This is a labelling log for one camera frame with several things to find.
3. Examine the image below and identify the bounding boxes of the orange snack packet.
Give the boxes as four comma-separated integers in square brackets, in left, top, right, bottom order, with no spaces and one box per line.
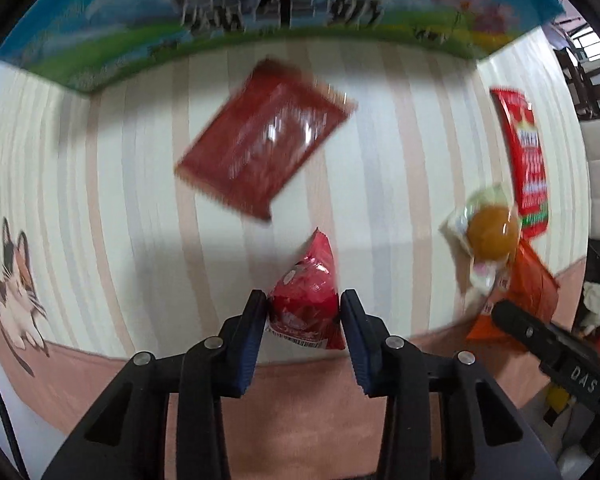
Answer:
[466,237,559,351]

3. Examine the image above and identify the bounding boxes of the braised egg packet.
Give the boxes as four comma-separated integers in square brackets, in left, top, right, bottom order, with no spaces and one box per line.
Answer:
[442,183,521,295]

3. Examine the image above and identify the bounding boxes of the red crown spicy strip packet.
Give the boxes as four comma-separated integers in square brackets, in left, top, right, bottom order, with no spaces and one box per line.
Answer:
[490,88,550,240]

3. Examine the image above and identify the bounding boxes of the small shiny red packet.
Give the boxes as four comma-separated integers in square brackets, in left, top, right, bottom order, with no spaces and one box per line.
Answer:
[268,229,346,350]

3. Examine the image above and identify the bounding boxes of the dark red packet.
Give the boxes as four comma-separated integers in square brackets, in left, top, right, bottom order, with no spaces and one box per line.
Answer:
[174,58,358,222]

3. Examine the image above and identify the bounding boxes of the cat print tablecloth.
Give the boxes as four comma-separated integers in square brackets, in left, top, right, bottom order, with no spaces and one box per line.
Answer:
[0,24,594,480]

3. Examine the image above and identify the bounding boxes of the dark wooden chair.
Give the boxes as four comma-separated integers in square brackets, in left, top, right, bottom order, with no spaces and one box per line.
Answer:
[554,48,600,120]

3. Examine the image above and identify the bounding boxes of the cardboard milk box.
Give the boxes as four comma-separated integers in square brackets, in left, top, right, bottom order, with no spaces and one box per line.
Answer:
[0,0,562,93]

